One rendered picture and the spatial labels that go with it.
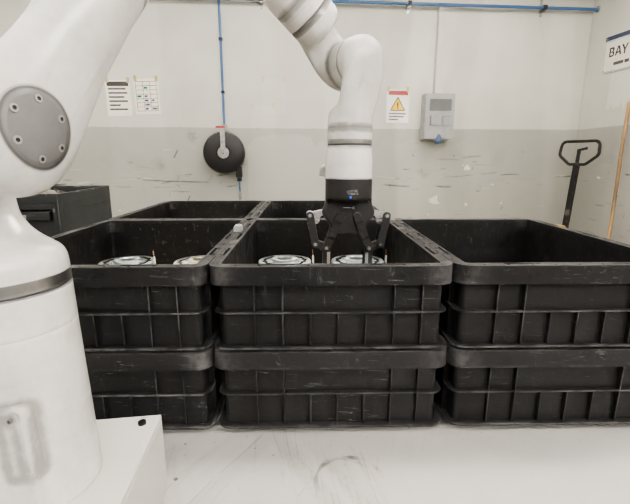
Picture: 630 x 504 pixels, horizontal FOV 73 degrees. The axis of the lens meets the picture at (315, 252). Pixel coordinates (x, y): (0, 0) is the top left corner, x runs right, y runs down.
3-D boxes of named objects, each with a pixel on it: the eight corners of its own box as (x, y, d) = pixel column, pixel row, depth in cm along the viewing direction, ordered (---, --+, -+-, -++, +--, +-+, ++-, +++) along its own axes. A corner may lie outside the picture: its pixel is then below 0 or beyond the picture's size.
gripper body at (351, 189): (323, 174, 64) (322, 236, 66) (379, 175, 64) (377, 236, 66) (321, 173, 71) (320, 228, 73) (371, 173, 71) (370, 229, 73)
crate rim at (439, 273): (456, 284, 51) (457, 265, 51) (206, 286, 51) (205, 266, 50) (391, 229, 90) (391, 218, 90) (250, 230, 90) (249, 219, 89)
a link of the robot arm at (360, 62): (388, 144, 64) (356, 146, 71) (392, 33, 60) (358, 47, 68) (348, 143, 60) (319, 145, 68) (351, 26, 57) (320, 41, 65)
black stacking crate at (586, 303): (683, 355, 54) (700, 268, 52) (452, 357, 53) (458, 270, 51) (525, 272, 93) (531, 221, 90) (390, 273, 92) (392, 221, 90)
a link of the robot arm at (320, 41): (359, 70, 71) (300, 1, 64) (391, 59, 63) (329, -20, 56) (336, 102, 70) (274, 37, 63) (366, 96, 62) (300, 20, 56)
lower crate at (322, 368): (444, 435, 56) (451, 350, 53) (215, 438, 55) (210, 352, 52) (387, 321, 95) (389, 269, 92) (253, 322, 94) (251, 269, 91)
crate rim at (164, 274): (206, 286, 51) (205, 266, 50) (-49, 287, 50) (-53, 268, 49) (250, 230, 90) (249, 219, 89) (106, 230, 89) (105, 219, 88)
